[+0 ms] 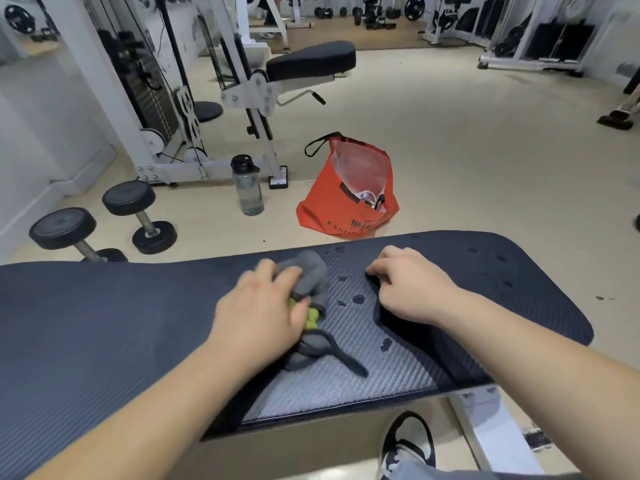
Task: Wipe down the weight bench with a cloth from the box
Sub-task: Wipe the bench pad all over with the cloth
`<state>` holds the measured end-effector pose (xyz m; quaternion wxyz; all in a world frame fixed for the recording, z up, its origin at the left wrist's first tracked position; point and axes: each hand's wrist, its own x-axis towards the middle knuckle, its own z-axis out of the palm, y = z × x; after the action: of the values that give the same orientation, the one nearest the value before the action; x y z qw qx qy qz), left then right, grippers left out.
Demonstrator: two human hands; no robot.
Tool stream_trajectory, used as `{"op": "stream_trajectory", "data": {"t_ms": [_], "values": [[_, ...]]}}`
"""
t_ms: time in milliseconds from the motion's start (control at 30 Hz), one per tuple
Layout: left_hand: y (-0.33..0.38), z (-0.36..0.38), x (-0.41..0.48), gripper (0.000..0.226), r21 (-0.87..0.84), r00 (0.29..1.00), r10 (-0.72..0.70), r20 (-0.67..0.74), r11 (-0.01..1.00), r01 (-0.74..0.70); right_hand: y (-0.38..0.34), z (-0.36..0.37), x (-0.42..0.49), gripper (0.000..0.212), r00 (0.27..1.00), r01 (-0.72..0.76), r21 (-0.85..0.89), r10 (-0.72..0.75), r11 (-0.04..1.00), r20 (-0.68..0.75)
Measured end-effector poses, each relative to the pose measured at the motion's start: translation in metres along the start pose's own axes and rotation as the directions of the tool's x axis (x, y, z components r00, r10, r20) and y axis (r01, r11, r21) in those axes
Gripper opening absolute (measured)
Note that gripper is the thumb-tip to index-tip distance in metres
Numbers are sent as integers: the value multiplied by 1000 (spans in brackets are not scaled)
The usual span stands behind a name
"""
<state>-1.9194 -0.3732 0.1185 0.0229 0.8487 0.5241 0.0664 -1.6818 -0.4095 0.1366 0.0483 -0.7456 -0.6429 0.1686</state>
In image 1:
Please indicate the person's left hand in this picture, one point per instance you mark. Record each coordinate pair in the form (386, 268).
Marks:
(255, 319)

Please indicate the person's right hand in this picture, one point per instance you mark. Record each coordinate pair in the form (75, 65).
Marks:
(415, 289)

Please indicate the grey microfibre cloth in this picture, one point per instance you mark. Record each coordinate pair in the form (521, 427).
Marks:
(312, 274)

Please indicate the dark blue padded bench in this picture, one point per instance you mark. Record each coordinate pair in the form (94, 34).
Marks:
(125, 319)

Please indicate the person's left forearm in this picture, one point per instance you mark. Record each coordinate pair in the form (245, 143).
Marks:
(150, 419)

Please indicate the person's right forearm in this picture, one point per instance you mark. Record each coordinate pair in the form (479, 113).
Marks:
(540, 374)

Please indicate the person's grey trouser leg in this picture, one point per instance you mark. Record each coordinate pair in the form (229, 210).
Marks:
(450, 472)

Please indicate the red shopping bag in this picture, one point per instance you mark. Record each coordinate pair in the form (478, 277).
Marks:
(325, 204)

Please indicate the clear water bottle black lid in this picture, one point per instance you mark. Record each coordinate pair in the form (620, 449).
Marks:
(248, 194)

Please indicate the clear plastic bag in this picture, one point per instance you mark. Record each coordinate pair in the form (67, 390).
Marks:
(360, 167)

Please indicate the black white sneaker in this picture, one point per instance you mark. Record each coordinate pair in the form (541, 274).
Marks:
(405, 444)

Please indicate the black round dumbbell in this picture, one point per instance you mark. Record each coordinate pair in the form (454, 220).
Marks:
(129, 197)
(62, 228)

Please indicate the black round machine base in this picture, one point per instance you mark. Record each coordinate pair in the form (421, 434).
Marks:
(210, 111)

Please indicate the black machine seat pad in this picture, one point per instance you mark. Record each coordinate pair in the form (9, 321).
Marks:
(310, 59)

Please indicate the white box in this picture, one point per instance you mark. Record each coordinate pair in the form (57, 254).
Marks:
(250, 57)

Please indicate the white machine with black pads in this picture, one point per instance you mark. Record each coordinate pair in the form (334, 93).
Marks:
(450, 14)

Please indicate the black weight plate on rack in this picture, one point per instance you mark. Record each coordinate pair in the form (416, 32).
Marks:
(415, 7)

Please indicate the white plate storage rack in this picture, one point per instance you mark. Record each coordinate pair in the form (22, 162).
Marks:
(555, 42)

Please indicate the row of black dumbbells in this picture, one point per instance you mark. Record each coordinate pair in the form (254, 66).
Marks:
(322, 13)

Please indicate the wall mirror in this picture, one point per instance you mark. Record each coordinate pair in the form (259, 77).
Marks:
(30, 39)

